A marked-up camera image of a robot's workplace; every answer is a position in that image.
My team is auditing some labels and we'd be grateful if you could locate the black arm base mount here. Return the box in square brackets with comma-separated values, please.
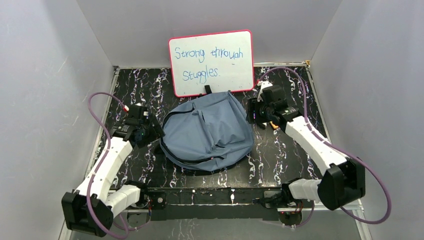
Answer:
[127, 187, 313, 228]

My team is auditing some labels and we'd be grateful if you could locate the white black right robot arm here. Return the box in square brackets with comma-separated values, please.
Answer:
[246, 81, 366, 210]

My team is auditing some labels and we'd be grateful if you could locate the yellow highlighter pen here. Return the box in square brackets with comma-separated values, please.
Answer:
[269, 121, 279, 130]

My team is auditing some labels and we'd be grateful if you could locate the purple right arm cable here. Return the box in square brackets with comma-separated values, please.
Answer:
[255, 66, 392, 225]

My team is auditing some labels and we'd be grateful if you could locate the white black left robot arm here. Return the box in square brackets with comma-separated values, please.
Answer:
[61, 103, 165, 237]

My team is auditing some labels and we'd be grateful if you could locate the blue student backpack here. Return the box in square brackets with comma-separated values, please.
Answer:
[159, 91, 255, 172]

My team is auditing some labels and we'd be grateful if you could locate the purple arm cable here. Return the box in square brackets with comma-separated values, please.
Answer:
[255, 66, 392, 225]
[86, 92, 150, 240]

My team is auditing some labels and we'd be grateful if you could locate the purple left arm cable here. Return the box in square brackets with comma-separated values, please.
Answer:
[86, 92, 150, 240]

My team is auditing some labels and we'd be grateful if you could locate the pink framed whiteboard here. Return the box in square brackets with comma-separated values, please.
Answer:
[168, 29, 256, 98]

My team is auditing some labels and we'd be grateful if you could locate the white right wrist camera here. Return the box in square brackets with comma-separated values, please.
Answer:
[256, 80, 273, 102]

